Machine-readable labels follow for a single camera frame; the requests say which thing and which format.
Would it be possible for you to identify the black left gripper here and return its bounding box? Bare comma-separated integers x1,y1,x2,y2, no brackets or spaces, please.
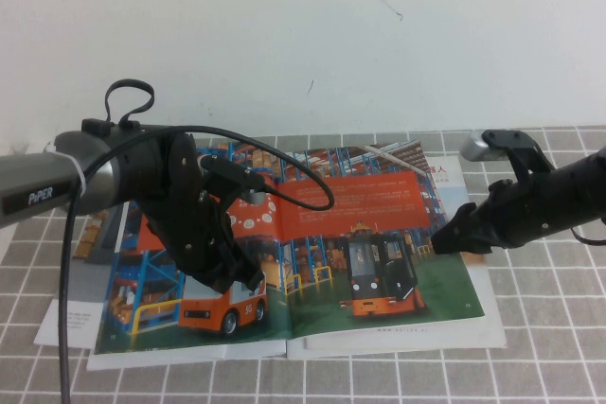
143,189,266,296

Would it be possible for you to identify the glossy colour brochure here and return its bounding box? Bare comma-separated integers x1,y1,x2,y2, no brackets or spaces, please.
93,138,487,357

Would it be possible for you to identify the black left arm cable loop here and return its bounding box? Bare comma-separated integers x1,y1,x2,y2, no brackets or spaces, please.
103,79,156,130

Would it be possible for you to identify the black right camera cable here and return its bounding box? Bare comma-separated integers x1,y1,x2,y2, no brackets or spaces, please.
569,225,606,248

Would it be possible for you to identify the white zip tie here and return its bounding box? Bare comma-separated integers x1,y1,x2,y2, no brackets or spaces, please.
45,140,89,195

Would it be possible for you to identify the black camera cable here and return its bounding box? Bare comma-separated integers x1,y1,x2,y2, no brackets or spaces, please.
56,124,335,404
569,225,606,248

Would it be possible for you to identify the black left camera cable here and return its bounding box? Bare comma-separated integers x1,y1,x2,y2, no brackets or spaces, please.
56,124,335,404

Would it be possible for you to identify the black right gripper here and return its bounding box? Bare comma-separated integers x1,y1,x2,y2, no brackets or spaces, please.
430,179,527,257

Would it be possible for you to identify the grey grid tablecloth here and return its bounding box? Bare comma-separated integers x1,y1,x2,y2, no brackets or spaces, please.
0,125,606,404

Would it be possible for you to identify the white QR code booklet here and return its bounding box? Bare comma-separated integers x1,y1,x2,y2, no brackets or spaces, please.
86,340,289,372

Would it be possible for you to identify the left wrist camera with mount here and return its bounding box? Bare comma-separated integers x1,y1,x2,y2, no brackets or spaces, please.
198,153,280,209

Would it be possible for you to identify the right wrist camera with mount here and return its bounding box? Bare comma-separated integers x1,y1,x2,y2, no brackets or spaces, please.
461,128,556,184

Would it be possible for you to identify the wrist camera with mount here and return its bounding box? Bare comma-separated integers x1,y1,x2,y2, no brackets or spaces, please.
198,153,280,209
461,128,556,184

